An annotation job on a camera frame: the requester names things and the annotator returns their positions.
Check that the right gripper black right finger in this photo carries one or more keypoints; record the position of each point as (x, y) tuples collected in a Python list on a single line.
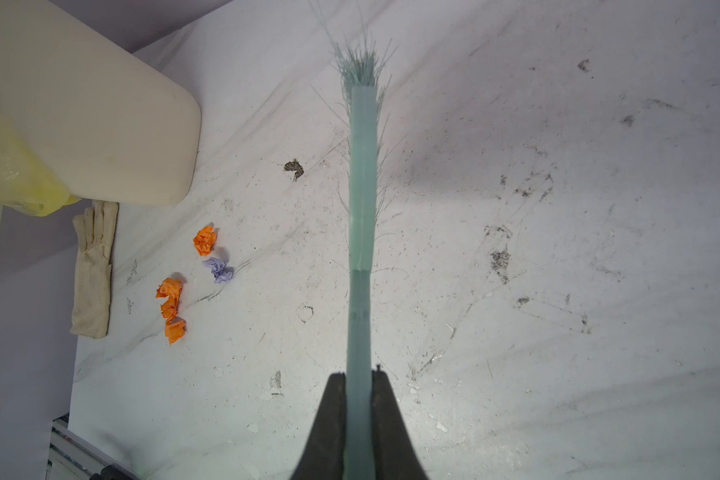
[(394, 455)]

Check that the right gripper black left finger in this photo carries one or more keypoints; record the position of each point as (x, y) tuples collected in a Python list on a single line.
[(323, 454)]

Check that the green hand brush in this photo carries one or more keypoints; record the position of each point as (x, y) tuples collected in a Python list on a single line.
[(360, 68)]

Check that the orange paper scraps far left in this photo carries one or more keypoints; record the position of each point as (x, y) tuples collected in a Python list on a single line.
[(170, 290)]

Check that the orange purple scraps centre left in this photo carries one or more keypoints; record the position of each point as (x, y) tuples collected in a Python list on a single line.
[(204, 243)]

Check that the cream fabric glove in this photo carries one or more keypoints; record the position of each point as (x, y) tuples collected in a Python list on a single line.
[(95, 230)]

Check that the beige trash bin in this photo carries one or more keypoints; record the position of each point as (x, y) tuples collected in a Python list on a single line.
[(110, 126)]

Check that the yellow plastic bin liner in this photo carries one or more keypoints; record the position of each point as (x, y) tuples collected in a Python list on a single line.
[(27, 184)]

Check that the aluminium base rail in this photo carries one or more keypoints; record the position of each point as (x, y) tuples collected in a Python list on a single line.
[(71, 457)]

